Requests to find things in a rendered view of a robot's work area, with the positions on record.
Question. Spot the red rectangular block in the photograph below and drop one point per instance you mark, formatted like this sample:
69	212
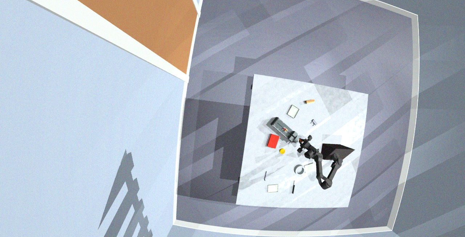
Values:
273	140

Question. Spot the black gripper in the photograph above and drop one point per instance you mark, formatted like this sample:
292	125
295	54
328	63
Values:
309	139

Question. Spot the grey cylinder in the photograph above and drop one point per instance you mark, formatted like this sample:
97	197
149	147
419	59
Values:
298	166

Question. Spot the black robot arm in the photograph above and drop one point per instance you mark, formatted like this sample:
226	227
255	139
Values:
318	157

